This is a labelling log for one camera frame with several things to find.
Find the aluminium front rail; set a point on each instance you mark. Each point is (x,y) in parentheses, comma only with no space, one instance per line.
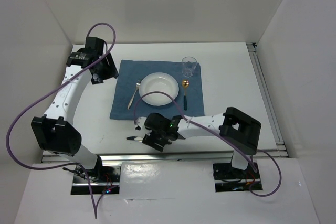
(165,156)

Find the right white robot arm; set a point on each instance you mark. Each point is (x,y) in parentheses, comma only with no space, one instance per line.
(237,129)

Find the clear drinking glass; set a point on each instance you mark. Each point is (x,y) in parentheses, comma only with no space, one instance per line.
(188,66)

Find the silver fork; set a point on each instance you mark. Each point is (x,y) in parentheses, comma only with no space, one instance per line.
(133,96)

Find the aluminium right side rail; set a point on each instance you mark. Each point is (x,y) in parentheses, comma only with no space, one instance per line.
(281,150)

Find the silver table knife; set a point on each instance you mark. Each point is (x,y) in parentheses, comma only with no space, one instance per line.
(134,138)

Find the gold spoon green handle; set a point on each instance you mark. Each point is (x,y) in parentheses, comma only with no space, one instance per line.
(185,83)

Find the aluminium rail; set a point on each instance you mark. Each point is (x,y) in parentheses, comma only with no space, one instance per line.
(281,150)
(165,156)

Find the white bowl plate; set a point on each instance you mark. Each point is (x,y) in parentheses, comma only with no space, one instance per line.
(161,82)

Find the blue cloth napkin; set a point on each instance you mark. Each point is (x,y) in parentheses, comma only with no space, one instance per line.
(131,71)

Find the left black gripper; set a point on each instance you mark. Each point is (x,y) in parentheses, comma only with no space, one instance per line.
(111,71)

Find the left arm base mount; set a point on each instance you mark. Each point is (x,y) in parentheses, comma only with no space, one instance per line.
(108,182)

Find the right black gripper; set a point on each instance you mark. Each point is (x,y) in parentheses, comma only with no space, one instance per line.
(150,140)

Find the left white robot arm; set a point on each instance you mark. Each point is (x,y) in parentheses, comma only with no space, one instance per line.
(54,130)

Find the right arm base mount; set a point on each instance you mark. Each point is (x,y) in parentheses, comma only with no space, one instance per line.
(229,179)

